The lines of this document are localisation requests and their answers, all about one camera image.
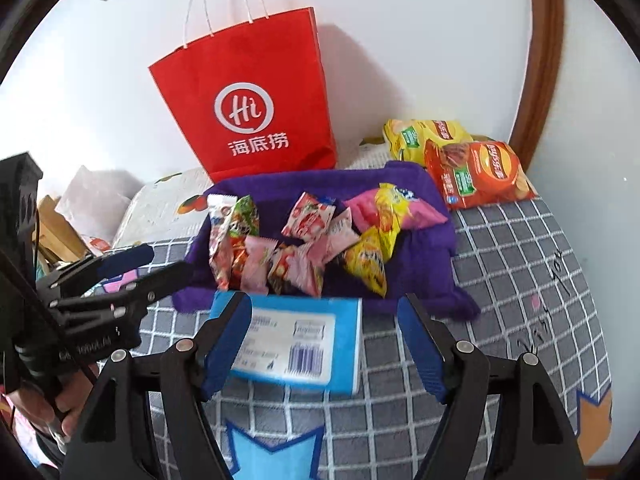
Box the white fruit print box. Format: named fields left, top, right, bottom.
left=111, top=167, right=221, bottom=251

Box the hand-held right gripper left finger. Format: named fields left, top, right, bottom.
left=60, top=291, right=253, bottom=480

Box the yellow chip bag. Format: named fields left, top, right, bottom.
left=382, top=118, right=473, bottom=163

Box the blue star sticker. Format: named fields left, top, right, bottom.
left=222, top=420, right=326, bottom=480

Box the orange chip bag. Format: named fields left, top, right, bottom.
left=424, top=140, right=540, bottom=211

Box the light wooden furniture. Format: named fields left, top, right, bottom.
left=35, top=195, right=88, bottom=266

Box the pink and yellow snack bag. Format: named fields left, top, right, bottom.
left=342, top=182, right=450, bottom=261

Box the purple cloth tray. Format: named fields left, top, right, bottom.
left=172, top=160, right=482, bottom=322

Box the blue tissue box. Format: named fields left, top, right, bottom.
left=209, top=291, right=363, bottom=395

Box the red paper bag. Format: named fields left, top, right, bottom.
left=148, top=0, right=338, bottom=184

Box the green snack packet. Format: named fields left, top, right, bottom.
left=227, top=195, right=261, bottom=241

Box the brown wooden door frame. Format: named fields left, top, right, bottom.
left=507, top=0, right=566, bottom=161

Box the pile of small snack packets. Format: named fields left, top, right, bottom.
left=206, top=191, right=361, bottom=298

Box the orange star sticker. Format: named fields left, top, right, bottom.
left=575, top=387, right=613, bottom=456

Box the person's left hand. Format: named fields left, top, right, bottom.
left=7, top=375, right=98, bottom=443

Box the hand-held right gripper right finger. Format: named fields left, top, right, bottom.
left=396, top=294, right=586, bottom=480

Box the white plastic bag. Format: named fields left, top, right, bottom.
left=54, top=165, right=133, bottom=256

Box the yellow snack packet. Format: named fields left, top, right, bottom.
left=342, top=227, right=390, bottom=298

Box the grey checked tablecloth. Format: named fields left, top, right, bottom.
left=95, top=195, right=613, bottom=480

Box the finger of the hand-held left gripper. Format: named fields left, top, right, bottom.
left=50, top=261, right=195, bottom=321
left=37, top=244, right=156, bottom=301

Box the pink star sticker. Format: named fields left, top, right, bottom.
left=100, top=265, right=141, bottom=296

